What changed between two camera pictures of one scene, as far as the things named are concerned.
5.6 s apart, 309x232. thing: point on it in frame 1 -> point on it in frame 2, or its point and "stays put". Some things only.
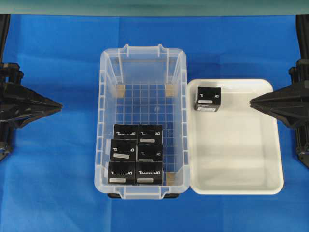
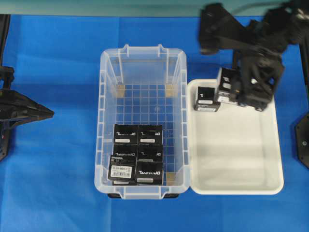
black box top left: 126,131 stays put
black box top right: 150,134 stays put
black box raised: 123,150 -> 122,167
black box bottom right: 149,173 stays put
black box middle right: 150,152 stays put
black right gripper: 290,105 -> 255,72
